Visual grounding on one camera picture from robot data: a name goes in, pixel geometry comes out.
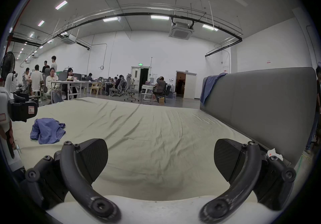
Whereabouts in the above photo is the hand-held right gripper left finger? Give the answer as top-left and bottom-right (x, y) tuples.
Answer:
(25, 138), (122, 223)

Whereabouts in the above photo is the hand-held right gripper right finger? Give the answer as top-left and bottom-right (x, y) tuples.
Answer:
(199, 138), (297, 222)

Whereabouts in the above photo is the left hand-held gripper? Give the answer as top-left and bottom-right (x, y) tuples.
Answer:
(0, 72), (38, 128)

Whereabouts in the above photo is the person's left hand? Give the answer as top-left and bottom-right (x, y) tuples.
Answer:
(0, 123), (16, 159)

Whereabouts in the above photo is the group of people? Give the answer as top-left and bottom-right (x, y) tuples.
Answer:
(22, 56), (126, 104)

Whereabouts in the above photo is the crumpled blue shirt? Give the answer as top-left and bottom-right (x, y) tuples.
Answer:
(30, 118), (66, 145)

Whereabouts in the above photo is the small white tag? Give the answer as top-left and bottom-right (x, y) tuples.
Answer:
(267, 148), (284, 161)

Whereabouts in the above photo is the black standing fan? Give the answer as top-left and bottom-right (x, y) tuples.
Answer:
(1, 52), (16, 81)

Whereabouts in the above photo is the long white table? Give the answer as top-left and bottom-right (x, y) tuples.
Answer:
(51, 80), (90, 104)

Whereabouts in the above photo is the grey padded headboard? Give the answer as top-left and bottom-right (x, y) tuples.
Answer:
(200, 67), (317, 168)

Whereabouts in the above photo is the bed with pale green sheet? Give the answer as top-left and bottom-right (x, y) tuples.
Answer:
(11, 97), (294, 202)

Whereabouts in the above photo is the blue garment draped over headboard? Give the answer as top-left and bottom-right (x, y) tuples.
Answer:
(200, 73), (228, 106)

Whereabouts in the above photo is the grey office chair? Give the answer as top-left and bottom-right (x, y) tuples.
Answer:
(124, 73), (140, 102)

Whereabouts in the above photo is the small white table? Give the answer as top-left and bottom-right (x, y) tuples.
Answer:
(141, 84), (156, 103)

